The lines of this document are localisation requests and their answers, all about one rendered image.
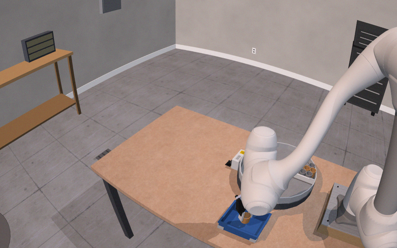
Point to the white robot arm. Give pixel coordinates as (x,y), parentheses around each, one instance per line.
(370,202)

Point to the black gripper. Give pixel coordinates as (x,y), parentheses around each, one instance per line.
(239,207)

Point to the blue square tray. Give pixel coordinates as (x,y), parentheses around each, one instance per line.
(250,231)

